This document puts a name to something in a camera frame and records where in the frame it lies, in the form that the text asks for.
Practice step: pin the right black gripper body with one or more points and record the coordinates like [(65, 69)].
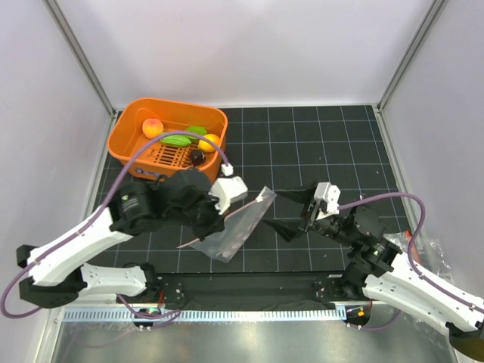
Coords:
[(330, 226)]

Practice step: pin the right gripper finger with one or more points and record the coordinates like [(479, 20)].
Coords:
[(303, 195), (287, 229)]

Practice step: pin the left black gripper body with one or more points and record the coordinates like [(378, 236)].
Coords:
[(203, 218)]

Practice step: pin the pink dotted zip bag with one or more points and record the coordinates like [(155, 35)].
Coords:
[(239, 225)]

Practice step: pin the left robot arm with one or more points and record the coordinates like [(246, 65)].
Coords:
[(60, 272)]

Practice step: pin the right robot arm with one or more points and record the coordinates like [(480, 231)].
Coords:
[(381, 270)]

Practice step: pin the spare clear zip bags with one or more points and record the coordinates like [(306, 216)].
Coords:
[(421, 264)]

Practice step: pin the dark purple toy fruit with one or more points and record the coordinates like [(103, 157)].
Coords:
[(197, 157)]

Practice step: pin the black base bar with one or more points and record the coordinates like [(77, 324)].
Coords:
[(250, 292)]

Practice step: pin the yellow orange toy fruit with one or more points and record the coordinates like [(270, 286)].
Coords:
[(207, 147)]

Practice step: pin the long green toy vegetable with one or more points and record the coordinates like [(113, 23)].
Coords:
[(175, 140)]

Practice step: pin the small green toy vegetable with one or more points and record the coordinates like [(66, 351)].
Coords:
[(196, 130)]

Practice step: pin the orange plastic basket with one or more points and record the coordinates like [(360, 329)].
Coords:
[(127, 137)]

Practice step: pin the peach toy fruit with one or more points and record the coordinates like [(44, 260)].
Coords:
[(152, 127)]

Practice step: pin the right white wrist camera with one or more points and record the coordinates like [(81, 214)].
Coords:
[(325, 202)]

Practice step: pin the white slotted cable duct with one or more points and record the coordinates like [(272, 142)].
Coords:
[(119, 314)]

